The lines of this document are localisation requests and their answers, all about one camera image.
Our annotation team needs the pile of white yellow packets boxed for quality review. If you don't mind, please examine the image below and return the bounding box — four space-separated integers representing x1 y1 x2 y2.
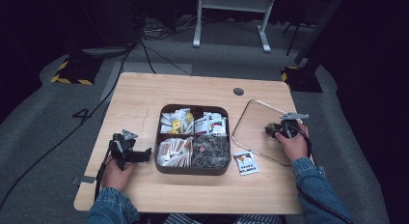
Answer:
159 107 195 135

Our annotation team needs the long black floor cable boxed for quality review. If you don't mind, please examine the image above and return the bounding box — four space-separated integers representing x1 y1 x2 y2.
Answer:
0 37 144 212

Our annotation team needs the tangle of floor cables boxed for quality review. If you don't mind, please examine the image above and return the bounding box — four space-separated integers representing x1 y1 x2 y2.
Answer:
139 14 202 77

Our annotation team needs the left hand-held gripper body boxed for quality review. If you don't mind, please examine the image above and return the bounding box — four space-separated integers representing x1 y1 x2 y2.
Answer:
109 129 139 171

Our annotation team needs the pile of dark grey packets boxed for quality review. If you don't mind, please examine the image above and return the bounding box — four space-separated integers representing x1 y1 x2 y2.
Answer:
191 134 232 170

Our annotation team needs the person's left hand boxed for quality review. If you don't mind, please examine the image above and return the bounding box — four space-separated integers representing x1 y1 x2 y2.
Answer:
100 154 138 192

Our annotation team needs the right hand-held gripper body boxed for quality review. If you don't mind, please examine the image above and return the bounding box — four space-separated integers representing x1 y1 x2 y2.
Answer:
277 111 310 140

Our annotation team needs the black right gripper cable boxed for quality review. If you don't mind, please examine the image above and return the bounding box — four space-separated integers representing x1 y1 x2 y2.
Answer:
287 123 355 224

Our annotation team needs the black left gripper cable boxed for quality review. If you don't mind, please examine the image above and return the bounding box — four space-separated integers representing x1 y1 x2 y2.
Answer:
94 146 114 203

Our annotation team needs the single white red-print packet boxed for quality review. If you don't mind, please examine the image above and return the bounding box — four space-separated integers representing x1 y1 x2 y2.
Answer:
232 150 260 177

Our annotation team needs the dark brown four-compartment box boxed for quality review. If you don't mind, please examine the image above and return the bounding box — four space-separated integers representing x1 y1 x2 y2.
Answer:
153 103 232 177

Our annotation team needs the grey tape strip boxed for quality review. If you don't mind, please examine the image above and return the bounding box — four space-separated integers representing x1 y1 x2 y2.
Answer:
71 174 96 185

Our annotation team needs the yellow-black striped stand base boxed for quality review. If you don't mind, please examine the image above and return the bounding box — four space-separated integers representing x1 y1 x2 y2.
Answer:
50 55 104 86
280 66 324 94

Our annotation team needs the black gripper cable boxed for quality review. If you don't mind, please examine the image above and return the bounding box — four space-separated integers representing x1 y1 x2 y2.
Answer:
287 123 355 224
94 146 114 203

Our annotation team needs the white metal desk frame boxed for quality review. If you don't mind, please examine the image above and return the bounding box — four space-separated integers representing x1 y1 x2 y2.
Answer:
191 0 279 54

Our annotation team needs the pile of white brown stick packets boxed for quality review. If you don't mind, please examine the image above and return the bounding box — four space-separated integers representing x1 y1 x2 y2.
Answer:
156 136 194 168

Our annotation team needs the person's right hand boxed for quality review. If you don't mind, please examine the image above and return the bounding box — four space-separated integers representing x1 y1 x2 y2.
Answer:
274 123 311 164

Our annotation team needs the pile of white red-print packets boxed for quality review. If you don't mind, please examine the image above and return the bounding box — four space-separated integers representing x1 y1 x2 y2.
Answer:
193 111 228 137

